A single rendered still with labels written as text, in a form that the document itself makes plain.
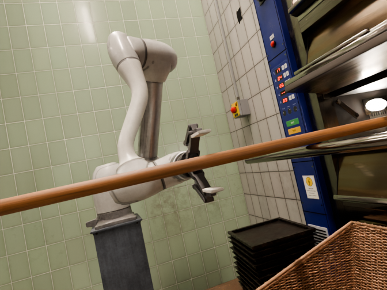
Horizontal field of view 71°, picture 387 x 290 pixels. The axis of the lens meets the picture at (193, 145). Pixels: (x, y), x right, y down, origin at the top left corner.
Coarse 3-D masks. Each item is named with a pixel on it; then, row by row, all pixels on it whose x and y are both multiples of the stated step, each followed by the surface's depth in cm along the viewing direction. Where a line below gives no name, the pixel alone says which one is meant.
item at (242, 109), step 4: (240, 100) 164; (244, 100) 164; (232, 104) 170; (240, 104) 163; (244, 104) 164; (248, 104) 165; (236, 108) 166; (240, 108) 163; (244, 108) 164; (248, 108) 164; (236, 112) 167; (240, 112) 163; (244, 112) 163; (248, 112) 164; (236, 116) 168; (240, 116) 165; (244, 116) 169
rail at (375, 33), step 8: (384, 24) 67; (376, 32) 69; (360, 40) 74; (368, 40) 71; (344, 48) 79; (352, 48) 76; (328, 56) 85; (336, 56) 82; (320, 64) 88; (304, 72) 96; (288, 80) 105; (296, 80) 100
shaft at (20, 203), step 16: (336, 128) 71; (352, 128) 72; (368, 128) 74; (256, 144) 65; (272, 144) 65; (288, 144) 66; (304, 144) 68; (192, 160) 59; (208, 160) 60; (224, 160) 61; (240, 160) 63; (112, 176) 55; (128, 176) 55; (144, 176) 56; (160, 176) 57; (48, 192) 51; (64, 192) 51; (80, 192) 52; (96, 192) 54; (0, 208) 48; (16, 208) 49; (32, 208) 51
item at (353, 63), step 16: (384, 32) 67; (368, 48) 71; (384, 48) 71; (336, 64) 82; (352, 64) 81; (368, 64) 82; (384, 64) 83; (304, 80) 96; (320, 80) 94; (336, 80) 95; (352, 80) 96
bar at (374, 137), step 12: (384, 132) 49; (324, 144) 62; (336, 144) 59; (348, 144) 56; (360, 144) 53; (372, 144) 51; (384, 144) 48; (264, 156) 88; (276, 156) 81; (288, 156) 76; (300, 156) 71; (312, 156) 67
